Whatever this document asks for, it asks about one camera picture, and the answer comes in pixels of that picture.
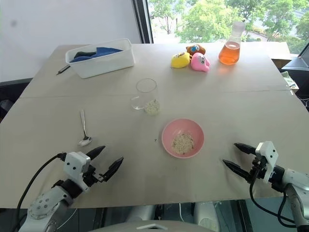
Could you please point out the clear glass cup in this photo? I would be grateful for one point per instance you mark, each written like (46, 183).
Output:
(144, 94)

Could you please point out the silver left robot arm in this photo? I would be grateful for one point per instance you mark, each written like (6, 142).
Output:
(46, 205)

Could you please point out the brown plush toy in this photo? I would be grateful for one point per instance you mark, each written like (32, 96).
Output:
(196, 49)

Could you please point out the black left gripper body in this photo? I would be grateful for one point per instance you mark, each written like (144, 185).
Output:
(93, 176)

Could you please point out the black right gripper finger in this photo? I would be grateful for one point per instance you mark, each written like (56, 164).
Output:
(235, 167)
(245, 147)

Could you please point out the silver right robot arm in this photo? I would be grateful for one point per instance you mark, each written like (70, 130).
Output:
(293, 186)

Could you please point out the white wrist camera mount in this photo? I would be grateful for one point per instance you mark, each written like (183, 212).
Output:
(76, 164)
(268, 157)

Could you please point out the yellow plush toy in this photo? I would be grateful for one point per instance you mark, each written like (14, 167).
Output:
(180, 59)

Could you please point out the black laptop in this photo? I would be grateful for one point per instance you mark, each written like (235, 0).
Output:
(297, 63)

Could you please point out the metal spoon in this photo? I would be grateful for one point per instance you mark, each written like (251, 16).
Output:
(84, 135)

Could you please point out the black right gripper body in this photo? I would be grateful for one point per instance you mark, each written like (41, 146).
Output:
(257, 166)

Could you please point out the pink bowl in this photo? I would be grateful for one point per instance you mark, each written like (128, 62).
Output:
(182, 137)

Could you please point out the dark pen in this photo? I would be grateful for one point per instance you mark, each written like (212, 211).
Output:
(63, 69)

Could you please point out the dark cloth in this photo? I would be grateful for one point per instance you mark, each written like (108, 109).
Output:
(83, 54)

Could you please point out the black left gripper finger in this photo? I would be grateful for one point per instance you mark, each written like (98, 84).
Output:
(96, 151)
(113, 168)

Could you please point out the blue cloth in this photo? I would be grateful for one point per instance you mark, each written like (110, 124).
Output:
(101, 53)

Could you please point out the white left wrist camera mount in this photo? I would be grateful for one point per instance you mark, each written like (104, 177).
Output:
(76, 164)

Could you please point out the white plastic bin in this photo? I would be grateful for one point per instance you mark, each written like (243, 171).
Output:
(101, 59)

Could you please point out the black window frame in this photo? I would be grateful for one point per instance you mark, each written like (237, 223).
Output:
(143, 21)

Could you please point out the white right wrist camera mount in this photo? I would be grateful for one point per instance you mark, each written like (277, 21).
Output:
(268, 157)

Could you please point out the pink plush toy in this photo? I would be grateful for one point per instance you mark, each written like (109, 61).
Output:
(200, 62)

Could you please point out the silver robot torso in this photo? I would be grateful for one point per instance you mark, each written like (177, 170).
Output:
(154, 217)

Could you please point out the glass flask with orange liquid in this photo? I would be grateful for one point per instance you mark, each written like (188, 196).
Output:
(230, 48)

